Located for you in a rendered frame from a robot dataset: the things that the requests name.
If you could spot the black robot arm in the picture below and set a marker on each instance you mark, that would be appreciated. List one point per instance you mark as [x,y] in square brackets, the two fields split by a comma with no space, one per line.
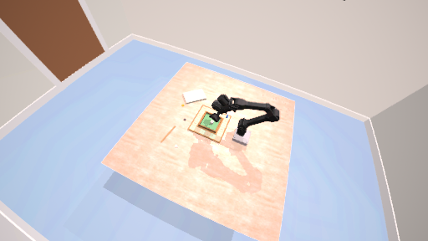
[272,113]

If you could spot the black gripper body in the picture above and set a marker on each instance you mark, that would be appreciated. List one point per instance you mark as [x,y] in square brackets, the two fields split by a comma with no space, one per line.
[215,116]

